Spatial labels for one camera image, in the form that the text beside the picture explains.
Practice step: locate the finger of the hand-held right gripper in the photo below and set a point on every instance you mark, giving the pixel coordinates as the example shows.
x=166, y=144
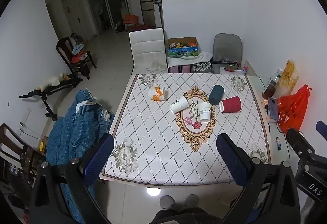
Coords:
x=322, y=128
x=297, y=139

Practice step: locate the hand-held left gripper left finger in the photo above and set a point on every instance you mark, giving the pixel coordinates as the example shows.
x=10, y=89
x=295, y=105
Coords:
x=98, y=160

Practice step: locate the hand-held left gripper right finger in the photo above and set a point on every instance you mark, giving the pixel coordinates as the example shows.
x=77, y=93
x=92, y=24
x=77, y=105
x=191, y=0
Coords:
x=231, y=160

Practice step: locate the white cup with grey label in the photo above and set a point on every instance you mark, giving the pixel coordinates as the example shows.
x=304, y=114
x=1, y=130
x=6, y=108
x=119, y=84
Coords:
x=204, y=112

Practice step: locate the red paper cup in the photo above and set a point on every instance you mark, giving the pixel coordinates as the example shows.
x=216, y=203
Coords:
x=231, y=104

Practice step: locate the dark teal paper cup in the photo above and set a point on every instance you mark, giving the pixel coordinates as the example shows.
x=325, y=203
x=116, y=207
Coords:
x=216, y=95

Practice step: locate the white cup with black print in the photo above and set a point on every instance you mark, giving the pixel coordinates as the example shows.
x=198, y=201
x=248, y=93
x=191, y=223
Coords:
x=178, y=105

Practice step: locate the orange and white paper cup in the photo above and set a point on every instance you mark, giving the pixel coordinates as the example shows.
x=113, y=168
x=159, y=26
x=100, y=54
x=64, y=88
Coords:
x=158, y=94

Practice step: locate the red plastic bag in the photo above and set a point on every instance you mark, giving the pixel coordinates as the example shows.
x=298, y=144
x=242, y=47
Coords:
x=293, y=109

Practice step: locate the blue quilted coat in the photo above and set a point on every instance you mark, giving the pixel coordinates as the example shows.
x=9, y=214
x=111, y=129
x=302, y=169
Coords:
x=71, y=126

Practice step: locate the grey slipper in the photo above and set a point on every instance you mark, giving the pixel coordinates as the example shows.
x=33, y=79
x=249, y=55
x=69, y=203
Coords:
x=167, y=202
x=191, y=200

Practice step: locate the bottle with brown liquid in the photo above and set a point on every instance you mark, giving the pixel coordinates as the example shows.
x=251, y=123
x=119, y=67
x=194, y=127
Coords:
x=270, y=89

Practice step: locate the yellow tool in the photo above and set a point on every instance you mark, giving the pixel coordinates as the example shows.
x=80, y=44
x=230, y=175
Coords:
x=41, y=144

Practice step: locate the floral diamond-pattern tablecloth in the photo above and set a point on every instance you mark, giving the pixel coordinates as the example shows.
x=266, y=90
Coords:
x=153, y=137

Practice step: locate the yellow plastic bag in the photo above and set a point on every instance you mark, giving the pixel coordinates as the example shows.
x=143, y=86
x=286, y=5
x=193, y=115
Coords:
x=287, y=78

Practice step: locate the white side table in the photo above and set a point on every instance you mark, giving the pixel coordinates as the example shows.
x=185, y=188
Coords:
x=256, y=83

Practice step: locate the person's legs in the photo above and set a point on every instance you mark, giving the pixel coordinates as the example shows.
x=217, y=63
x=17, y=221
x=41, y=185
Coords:
x=178, y=217

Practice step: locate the black tripod stand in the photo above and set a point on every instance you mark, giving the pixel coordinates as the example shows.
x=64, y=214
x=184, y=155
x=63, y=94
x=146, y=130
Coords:
x=48, y=93

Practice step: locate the brown wooden chair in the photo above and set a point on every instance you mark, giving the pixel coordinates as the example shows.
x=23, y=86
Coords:
x=15, y=144

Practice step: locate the cream cloth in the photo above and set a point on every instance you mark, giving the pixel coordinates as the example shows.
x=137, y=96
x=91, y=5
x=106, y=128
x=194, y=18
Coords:
x=49, y=82

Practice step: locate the black and white patterned bag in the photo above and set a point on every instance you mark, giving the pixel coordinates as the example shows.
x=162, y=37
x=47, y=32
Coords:
x=201, y=67

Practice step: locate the black folding umbrella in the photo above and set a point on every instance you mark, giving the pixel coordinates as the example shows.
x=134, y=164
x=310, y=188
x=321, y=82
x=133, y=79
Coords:
x=224, y=62

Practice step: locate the pink bag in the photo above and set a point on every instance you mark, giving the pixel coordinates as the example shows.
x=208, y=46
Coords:
x=178, y=69

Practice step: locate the white folded cloth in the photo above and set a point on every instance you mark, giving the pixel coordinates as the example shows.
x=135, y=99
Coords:
x=189, y=60

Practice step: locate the pile of clothes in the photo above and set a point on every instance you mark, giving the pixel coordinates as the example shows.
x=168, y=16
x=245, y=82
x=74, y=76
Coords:
x=78, y=48

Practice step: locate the grey padded chair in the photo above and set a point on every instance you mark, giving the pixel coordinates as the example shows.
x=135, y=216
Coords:
x=227, y=46

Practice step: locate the dark wooden chair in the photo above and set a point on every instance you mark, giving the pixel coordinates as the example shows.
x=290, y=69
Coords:
x=63, y=50

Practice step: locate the cardboard box with blue print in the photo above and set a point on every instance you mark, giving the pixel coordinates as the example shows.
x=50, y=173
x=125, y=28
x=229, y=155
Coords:
x=183, y=50

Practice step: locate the white padded chair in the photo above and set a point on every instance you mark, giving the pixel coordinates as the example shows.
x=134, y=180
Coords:
x=148, y=47

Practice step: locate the orange box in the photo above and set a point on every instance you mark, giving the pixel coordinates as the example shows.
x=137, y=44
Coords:
x=130, y=20

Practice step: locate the wooden door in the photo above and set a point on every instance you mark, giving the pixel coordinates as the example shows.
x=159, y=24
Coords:
x=74, y=18

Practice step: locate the sliding glass door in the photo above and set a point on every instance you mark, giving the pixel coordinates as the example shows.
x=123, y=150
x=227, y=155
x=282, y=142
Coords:
x=109, y=6

